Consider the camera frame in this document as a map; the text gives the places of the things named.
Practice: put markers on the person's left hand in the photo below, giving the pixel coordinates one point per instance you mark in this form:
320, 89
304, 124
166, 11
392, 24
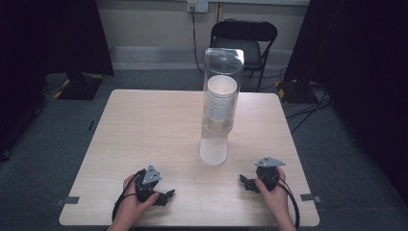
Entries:
133, 207

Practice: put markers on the grey tape strip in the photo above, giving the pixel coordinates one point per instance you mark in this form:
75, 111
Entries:
310, 197
68, 200

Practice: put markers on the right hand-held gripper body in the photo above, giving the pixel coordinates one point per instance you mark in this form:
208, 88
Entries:
268, 174

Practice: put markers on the black curtain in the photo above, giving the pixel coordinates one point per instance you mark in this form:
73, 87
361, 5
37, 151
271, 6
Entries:
48, 35
362, 80

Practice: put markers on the person's right hand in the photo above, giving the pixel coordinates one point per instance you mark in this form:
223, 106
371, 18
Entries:
275, 199

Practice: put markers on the white paper cup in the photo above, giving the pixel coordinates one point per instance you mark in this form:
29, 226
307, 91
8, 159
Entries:
213, 149

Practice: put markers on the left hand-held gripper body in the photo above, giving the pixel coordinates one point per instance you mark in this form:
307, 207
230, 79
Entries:
150, 175

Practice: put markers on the clear plastic cup dispenser tube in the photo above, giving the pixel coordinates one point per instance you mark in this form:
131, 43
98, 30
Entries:
223, 64

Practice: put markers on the black folding chair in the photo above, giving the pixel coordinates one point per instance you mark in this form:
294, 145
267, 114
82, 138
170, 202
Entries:
245, 32

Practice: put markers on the white wall socket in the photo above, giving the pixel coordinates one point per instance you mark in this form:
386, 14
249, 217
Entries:
197, 5

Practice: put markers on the black stand base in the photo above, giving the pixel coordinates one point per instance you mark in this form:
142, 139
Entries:
80, 86
296, 91

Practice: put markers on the stack of white paper cups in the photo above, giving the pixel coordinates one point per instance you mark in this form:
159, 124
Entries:
221, 99

